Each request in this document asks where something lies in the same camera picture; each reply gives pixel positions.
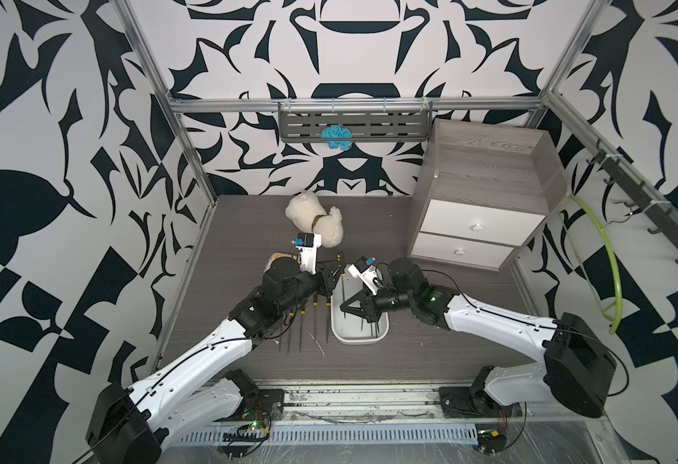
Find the white plastic storage tray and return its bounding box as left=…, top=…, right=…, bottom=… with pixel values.
left=331, top=274, right=390, bottom=345

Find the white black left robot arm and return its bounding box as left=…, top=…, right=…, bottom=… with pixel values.
left=85, top=257, right=345, bottom=463

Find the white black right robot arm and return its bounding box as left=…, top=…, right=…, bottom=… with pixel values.
left=340, top=258, right=617, bottom=419

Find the grey wooden drawer cabinet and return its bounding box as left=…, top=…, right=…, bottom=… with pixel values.
left=408, top=120, right=570, bottom=272

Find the grey wall hook rail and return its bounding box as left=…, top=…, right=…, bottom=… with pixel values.
left=588, top=139, right=678, bottom=266

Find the white plush toy dog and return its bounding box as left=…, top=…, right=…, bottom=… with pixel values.
left=285, top=193, right=344, bottom=249

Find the green hose loop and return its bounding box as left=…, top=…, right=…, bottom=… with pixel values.
left=569, top=193, right=624, bottom=336

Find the teal crumpled cloth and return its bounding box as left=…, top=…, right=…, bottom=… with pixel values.
left=321, top=125, right=354, bottom=152

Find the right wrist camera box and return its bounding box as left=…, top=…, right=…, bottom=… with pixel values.
left=348, top=257, right=381, bottom=296

